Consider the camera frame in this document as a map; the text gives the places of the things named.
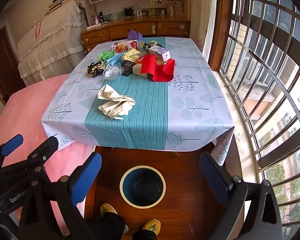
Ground crumpled green wrapper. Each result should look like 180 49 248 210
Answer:
97 50 116 61

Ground red printed flat box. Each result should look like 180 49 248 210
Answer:
111 40 138 53

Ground wooden bookshelf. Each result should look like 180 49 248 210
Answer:
79 0 192 28

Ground brown cardboard box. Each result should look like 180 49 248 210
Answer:
131 64 150 78

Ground crumpled yellow paper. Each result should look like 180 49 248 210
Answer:
122 49 140 62

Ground white carton box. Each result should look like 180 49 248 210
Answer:
148 45 171 62

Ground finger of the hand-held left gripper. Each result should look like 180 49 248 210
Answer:
0 136 59 183
0 134 24 167

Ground wooden sideboard cabinet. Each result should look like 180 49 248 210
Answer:
80 15 192 55

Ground black patterned wrapper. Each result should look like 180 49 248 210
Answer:
87 61 106 77

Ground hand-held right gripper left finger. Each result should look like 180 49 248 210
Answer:
19 152 102 240

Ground lace covered furniture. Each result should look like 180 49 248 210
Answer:
17 0 88 87

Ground pen holder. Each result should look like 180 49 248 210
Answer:
92 11 105 25

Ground blue waste bin cream rim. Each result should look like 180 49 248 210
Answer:
119 165 166 208

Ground window with metal grille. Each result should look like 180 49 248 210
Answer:
210 0 300 240

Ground red paper bag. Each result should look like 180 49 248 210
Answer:
141 54 176 82

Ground brown wooden door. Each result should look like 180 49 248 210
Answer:
0 26 27 104

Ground yellow knitted slipper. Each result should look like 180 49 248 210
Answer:
140 219 162 237
99 203 129 234

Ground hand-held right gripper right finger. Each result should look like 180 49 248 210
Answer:
199 152 283 240

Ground clear plastic wrapper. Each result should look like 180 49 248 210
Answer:
102 64 123 80

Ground purple plastic bag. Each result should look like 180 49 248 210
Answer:
127 29 143 42

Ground blue face mask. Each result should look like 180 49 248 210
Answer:
104 52 127 67

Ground black packet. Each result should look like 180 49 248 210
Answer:
139 40 164 51

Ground pink bed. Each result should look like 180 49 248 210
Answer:
0 74 95 235

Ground person's black pants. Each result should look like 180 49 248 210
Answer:
85 212 158 240

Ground small black box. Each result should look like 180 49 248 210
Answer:
120 60 135 77

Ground cream cloth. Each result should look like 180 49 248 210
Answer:
97 84 136 120

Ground cream curtain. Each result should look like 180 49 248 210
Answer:
190 0 224 64

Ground stack of old books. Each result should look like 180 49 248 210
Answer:
45 0 80 14

